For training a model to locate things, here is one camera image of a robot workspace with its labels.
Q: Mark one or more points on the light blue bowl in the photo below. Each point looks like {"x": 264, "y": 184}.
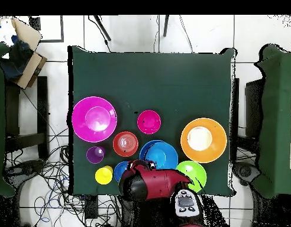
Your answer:
{"x": 163, "y": 154}
{"x": 143, "y": 147}

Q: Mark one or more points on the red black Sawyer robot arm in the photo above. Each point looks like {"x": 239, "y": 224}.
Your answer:
{"x": 159, "y": 184}

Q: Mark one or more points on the small dark blue bowl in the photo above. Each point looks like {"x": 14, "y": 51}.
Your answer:
{"x": 119, "y": 171}

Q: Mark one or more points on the small red-orange bowl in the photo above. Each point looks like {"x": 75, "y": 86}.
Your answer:
{"x": 125, "y": 144}

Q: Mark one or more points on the yellow cup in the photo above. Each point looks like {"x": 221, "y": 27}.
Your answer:
{"x": 103, "y": 175}

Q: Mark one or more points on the small crimson bowl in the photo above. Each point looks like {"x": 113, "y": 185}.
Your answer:
{"x": 149, "y": 122}

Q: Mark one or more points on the purple cup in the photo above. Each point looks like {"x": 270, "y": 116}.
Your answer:
{"x": 95, "y": 154}

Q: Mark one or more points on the green bowl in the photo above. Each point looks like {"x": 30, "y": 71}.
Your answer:
{"x": 195, "y": 172}

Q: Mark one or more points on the large pink bowl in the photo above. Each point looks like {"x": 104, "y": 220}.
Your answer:
{"x": 94, "y": 119}

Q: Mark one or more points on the black power brick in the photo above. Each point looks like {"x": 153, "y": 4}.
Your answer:
{"x": 91, "y": 208}

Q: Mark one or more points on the large orange bowl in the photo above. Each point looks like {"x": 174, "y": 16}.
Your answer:
{"x": 214, "y": 151}

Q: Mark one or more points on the dark green table cloth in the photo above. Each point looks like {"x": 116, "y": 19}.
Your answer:
{"x": 147, "y": 78}

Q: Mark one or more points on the grey base with black knob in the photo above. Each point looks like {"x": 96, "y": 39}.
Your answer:
{"x": 27, "y": 169}
{"x": 246, "y": 171}

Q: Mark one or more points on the black tripod leg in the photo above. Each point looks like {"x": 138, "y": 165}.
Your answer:
{"x": 166, "y": 26}
{"x": 103, "y": 28}

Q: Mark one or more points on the cardboard box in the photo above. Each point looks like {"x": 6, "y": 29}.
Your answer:
{"x": 29, "y": 68}

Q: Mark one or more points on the dark blue cloth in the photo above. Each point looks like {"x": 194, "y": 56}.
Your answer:
{"x": 15, "y": 61}

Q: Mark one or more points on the black rectangular frame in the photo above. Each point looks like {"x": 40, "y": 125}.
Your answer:
{"x": 62, "y": 30}

